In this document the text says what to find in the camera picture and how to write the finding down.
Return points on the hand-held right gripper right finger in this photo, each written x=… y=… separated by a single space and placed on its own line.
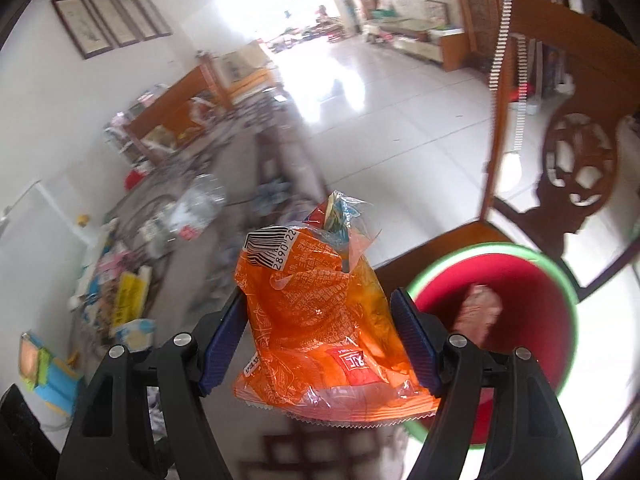
x=412 y=330

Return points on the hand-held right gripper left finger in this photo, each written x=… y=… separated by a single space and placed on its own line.
x=225 y=330

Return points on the pink printed wrapper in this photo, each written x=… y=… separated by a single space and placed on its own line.
x=480 y=310

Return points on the orange snack bag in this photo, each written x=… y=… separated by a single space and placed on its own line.
x=310 y=310

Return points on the red bin with green rim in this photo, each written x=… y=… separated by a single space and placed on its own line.
x=530 y=320

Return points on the pink and white snack wrapper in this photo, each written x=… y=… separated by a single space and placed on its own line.
x=111 y=266

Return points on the floral patterned tablecloth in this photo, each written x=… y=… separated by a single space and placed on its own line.
x=225 y=260

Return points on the pale printed snack wrapper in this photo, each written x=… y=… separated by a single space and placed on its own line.
x=135 y=332

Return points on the yellow drink carton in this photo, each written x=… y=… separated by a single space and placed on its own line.
x=127 y=300

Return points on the clear plastic bottle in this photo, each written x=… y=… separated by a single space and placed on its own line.
x=200 y=205

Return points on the red bag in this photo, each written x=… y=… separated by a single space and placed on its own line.
x=137 y=180

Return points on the colourful block toy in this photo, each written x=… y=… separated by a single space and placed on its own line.
x=55 y=380

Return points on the plain wooden chair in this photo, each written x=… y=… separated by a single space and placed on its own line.
x=175 y=100

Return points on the coiled metal rod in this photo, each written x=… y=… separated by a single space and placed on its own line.
x=502 y=35
x=520 y=110

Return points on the wooden television cabinet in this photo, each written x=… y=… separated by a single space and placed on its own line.
x=450 y=45

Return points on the carved wooden chair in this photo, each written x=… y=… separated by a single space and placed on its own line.
x=575 y=25

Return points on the framed wall picture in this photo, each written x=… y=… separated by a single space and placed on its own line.
x=114 y=20
x=155 y=14
x=137 y=16
x=82 y=27

